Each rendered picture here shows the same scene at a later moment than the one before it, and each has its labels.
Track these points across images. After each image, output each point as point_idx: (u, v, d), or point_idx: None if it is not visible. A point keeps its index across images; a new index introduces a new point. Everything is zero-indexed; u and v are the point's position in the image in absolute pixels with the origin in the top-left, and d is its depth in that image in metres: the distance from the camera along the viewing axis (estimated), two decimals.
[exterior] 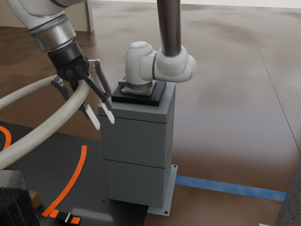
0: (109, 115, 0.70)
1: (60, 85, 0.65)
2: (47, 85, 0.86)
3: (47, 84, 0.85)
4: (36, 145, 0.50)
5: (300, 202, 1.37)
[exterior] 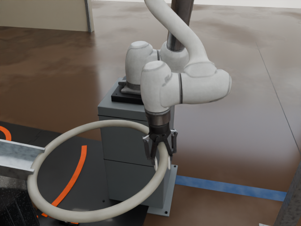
0: (169, 164, 1.03)
1: (148, 143, 0.95)
2: (110, 126, 1.12)
3: (111, 125, 1.11)
4: (152, 192, 0.80)
5: (300, 202, 1.37)
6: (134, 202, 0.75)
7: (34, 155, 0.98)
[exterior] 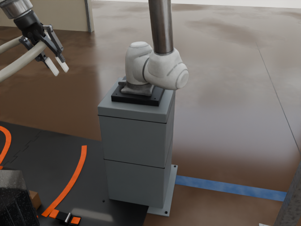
0: (62, 66, 0.97)
1: (25, 42, 0.92)
2: (11, 46, 1.18)
3: (11, 45, 1.17)
4: (31, 59, 0.87)
5: (300, 202, 1.37)
6: (10, 67, 0.82)
7: None
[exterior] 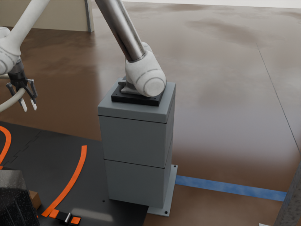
0: (34, 106, 1.41)
1: (10, 88, 1.33)
2: None
3: None
4: (17, 101, 1.28)
5: (300, 202, 1.37)
6: (3, 105, 1.21)
7: None
